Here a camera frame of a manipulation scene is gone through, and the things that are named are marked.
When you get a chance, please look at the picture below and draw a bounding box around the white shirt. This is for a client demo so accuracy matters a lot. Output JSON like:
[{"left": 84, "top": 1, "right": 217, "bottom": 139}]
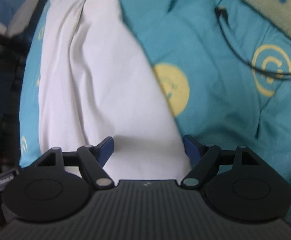
[{"left": 39, "top": 0, "right": 190, "bottom": 181}]

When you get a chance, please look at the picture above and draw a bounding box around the turquoise patterned bed sheet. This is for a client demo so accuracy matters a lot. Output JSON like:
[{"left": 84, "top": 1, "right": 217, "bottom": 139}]
[{"left": 19, "top": 0, "right": 291, "bottom": 227}]

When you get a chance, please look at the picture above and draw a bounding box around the black charging cable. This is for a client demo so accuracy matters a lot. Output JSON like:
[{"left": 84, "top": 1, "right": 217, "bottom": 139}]
[{"left": 214, "top": 5, "right": 291, "bottom": 75}]

